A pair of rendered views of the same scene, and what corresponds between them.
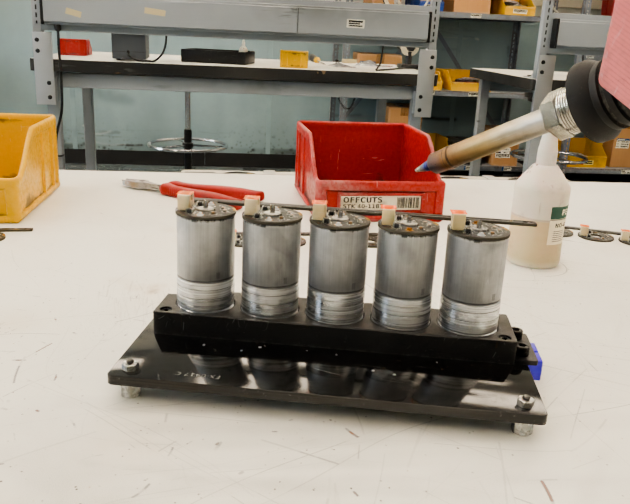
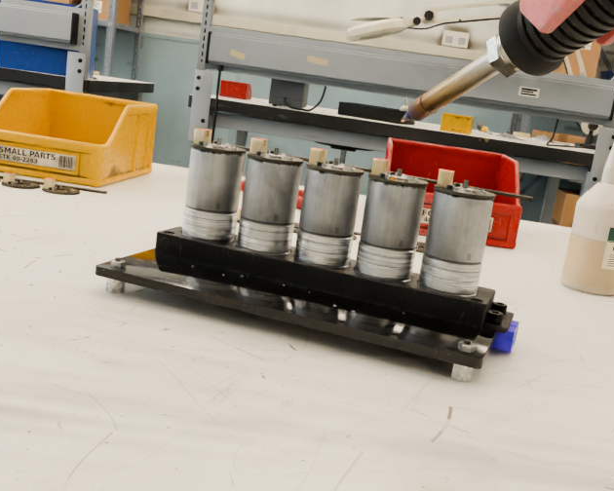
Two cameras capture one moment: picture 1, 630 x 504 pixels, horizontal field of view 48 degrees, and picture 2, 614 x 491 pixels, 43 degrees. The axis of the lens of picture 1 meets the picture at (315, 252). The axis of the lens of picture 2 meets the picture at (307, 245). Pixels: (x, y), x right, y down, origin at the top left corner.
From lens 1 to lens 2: 0.10 m
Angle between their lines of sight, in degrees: 14
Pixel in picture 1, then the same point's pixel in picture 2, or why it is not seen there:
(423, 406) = (363, 332)
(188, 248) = (195, 176)
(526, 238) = (580, 258)
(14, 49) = (182, 92)
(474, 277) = (449, 233)
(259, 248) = (254, 182)
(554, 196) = (613, 215)
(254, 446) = (196, 336)
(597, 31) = not seen: outside the picture
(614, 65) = not seen: outside the picture
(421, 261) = (401, 211)
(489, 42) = not seen: outside the picture
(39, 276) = (91, 218)
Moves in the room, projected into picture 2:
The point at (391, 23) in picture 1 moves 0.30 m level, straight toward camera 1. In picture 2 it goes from (569, 95) to (566, 92)
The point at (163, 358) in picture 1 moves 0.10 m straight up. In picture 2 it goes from (150, 266) to (174, 24)
